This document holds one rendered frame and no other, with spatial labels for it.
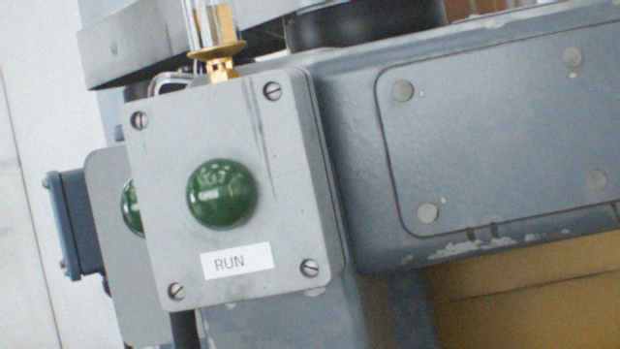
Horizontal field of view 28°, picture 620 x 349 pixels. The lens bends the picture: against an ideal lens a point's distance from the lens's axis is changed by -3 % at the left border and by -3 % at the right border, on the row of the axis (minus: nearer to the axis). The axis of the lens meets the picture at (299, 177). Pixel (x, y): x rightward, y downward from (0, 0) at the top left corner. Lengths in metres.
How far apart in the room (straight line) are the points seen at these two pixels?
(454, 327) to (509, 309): 0.04
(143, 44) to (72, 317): 5.42
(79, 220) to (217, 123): 0.51
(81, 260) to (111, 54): 0.17
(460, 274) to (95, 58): 0.38
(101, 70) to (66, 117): 5.17
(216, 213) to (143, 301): 0.50
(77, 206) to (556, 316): 0.40
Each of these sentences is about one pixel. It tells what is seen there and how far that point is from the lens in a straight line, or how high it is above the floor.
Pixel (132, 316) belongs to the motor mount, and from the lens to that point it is 1.01.
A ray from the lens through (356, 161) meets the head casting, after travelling 0.56.
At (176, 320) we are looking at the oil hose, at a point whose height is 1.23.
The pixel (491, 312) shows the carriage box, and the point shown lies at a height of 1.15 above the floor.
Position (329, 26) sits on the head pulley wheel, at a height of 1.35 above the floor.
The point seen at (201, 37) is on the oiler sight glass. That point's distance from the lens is 0.59.
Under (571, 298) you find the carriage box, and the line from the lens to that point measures 0.85.
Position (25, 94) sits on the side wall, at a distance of 6.26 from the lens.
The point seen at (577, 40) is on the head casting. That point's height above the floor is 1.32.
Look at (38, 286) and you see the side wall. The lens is 6.35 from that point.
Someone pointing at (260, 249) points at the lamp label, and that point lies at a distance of 0.51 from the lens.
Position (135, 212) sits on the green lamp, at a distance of 0.54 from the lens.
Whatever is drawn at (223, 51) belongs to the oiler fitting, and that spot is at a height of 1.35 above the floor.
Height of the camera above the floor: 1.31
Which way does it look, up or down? 3 degrees down
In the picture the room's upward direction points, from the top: 12 degrees counter-clockwise
